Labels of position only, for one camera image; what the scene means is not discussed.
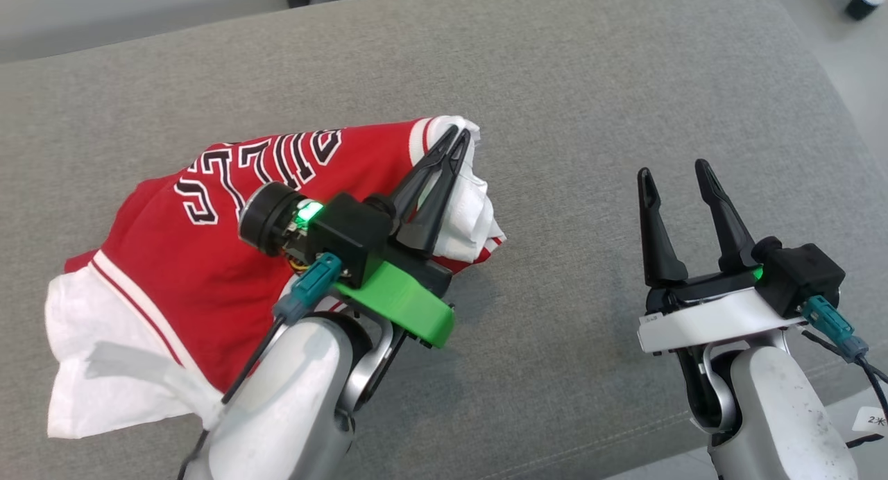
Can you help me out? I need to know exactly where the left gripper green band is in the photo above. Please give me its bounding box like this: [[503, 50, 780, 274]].
[[333, 124, 473, 350]]

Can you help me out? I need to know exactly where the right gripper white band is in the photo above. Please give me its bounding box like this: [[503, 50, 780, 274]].
[[637, 158, 810, 357]]

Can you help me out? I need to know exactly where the red white basketball jersey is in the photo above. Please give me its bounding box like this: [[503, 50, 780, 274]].
[[44, 115, 507, 439]]

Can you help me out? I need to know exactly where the white paper label sticker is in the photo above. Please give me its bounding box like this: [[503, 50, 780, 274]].
[[851, 405, 888, 436]]

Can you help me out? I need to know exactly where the black caster wheel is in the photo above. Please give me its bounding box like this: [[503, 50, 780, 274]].
[[824, 0, 888, 22]]

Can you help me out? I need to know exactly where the left arm cable teal plug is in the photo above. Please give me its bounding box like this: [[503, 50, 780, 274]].
[[177, 252, 343, 480]]

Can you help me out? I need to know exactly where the arm cable teal plug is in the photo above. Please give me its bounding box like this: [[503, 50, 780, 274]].
[[177, 252, 343, 480], [800, 295, 888, 447]]

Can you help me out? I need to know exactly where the right arm cable teal plug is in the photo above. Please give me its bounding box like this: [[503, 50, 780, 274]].
[[800, 295, 888, 447]]

